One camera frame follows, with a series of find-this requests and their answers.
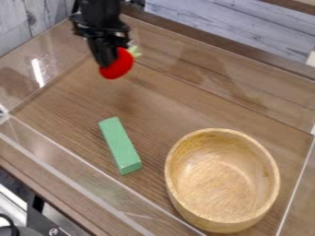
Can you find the black cable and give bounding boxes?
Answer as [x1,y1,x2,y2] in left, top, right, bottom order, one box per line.
[0,213,19,236]

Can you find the black table leg bracket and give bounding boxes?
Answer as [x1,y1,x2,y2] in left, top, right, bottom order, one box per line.
[25,195,70,236]

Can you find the green rectangular block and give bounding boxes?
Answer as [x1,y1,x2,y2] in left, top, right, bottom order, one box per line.
[98,117,142,175]

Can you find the round wooden bowl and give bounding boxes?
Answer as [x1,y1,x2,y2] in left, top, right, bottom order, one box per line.
[165,128,280,233]

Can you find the clear acrylic enclosure wall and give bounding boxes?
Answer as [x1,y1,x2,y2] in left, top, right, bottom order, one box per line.
[0,111,205,236]

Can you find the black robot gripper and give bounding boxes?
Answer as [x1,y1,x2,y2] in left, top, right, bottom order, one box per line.
[69,0,130,67]

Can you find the red plush strawberry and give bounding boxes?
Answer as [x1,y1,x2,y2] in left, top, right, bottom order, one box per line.
[98,45,141,79]

